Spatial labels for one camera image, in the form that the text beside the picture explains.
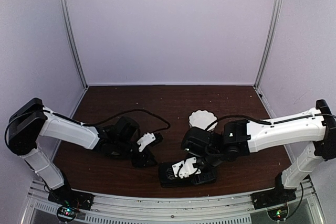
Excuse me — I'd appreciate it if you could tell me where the aluminium frame post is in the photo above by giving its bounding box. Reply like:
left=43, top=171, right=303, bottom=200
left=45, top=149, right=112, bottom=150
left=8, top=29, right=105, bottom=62
left=60, top=0, right=88, bottom=89
left=254, top=0, right=283, bottom=90

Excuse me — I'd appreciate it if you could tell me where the white scalloped bowl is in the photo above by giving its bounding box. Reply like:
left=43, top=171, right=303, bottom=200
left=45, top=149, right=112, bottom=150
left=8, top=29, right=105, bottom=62
left=188, top=110, right=217, bottom=130

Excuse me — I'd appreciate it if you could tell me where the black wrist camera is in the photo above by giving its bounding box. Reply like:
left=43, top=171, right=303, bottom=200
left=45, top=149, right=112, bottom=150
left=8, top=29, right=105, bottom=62
left=181, top=127, right=212, bottom=156
left=114, top=116, right=140, bottom=141

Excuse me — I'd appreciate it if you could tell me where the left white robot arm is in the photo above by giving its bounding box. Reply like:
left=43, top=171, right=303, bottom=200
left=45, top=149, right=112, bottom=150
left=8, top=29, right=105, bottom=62
left=4, top=98, right=163, bottom=205

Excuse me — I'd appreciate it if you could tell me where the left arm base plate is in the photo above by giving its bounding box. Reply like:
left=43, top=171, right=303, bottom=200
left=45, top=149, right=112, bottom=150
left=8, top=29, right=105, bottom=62
left=48, top=189, right=94, bottom=210

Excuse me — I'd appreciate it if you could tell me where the aluminium front rail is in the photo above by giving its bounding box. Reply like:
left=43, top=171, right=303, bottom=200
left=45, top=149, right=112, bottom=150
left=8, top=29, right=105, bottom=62
left=20, top=179, right=323, bottom=224

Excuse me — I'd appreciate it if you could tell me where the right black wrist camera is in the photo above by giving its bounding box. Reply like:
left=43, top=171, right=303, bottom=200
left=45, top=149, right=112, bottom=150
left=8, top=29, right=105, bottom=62
left=181, top=127, right=212, bottom=156

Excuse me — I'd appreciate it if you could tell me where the left round controller board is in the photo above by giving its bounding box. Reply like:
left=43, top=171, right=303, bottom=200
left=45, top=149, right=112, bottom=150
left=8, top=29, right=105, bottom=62
left=56, top=206, right=78, bottom=222

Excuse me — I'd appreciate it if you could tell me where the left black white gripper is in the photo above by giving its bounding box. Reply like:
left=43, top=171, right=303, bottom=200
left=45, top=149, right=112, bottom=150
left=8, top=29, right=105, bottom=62
left=115, top=137, right=158, bottom=168

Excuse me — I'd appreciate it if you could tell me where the left aluminium frame post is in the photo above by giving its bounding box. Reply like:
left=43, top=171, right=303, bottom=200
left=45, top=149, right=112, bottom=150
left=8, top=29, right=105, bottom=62
left=60, top=0, right=88, bottom=89

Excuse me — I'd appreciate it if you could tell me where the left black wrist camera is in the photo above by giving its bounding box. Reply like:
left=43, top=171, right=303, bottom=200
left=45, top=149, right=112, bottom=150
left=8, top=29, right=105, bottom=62
left=114, top=116, right=140, bottom=141

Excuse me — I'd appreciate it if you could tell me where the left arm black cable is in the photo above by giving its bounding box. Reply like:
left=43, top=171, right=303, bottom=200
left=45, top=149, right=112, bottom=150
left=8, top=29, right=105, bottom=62
left=4, top=108, right=171, bottom=151

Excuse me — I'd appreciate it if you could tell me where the right aluminium frame post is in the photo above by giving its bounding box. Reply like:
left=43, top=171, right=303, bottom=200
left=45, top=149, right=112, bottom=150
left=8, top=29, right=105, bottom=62
left=254, top=0, right=283, bottom=90

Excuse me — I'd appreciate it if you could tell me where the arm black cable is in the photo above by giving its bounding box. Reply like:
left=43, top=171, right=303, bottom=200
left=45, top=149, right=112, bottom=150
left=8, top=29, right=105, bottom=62
left=204, top=113, right=336, bottom=132
left=4, top=108, right=171, bottom=151

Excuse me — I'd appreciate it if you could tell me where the right round controller board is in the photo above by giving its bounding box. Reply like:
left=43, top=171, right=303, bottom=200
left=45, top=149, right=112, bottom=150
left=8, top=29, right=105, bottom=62
left=267, top=205, right=289, bottom=222

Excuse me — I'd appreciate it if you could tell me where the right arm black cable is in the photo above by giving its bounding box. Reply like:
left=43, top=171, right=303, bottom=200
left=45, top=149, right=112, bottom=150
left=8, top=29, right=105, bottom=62
left=204, top=113, right=336, bottom=132

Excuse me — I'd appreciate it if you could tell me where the round controller board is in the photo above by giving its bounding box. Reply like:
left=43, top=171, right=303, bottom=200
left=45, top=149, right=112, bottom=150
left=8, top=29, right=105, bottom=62
left=56, top=206, right=78, bottom=222
left=267, top=205, right=289, bottom=222

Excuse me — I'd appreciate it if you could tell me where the black zip tool case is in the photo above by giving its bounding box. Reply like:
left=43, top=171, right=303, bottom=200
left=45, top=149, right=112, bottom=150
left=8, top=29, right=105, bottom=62
left=158, top=163, right=217, bottom=188

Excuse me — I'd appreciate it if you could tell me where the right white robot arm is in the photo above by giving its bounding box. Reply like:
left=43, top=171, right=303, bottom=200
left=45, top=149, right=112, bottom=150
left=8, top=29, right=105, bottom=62
left=170, top=100, right=335, bottom=204

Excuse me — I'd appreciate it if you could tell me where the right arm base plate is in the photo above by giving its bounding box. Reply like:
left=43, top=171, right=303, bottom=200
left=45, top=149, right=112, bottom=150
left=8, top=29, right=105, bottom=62
left=251, top=188, right=297, bottom=210

